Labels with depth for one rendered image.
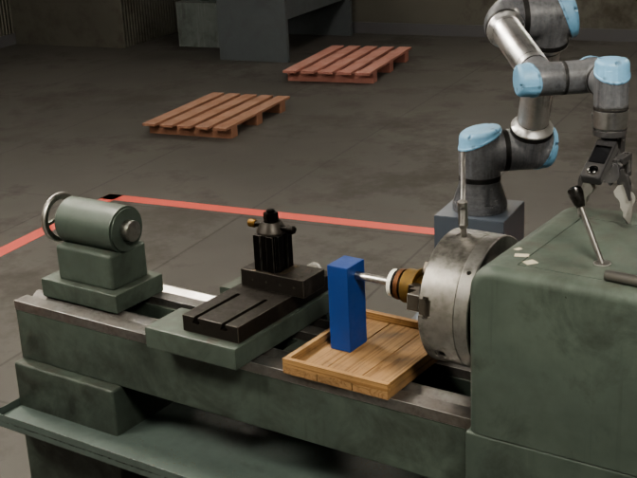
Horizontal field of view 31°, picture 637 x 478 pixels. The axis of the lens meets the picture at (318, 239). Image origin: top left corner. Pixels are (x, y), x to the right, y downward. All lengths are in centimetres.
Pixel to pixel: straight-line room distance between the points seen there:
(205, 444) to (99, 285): 54
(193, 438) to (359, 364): 65
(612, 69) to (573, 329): 57
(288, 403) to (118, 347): 57
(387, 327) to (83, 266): 91
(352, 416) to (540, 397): 55
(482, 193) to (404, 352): 55
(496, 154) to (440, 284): 70
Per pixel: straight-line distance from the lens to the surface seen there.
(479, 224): 321
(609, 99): 258
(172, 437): 333
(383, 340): 299
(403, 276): 278
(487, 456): 262
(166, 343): 304
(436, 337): 263
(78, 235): 339
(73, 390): 343
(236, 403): 305
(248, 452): 322
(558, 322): 240
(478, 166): 321
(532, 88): 263
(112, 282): 334
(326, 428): 290
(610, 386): 241
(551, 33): 301
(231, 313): 299
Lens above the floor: 212
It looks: 19 degrees down
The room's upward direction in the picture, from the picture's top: 3 degrees counter-clockwise
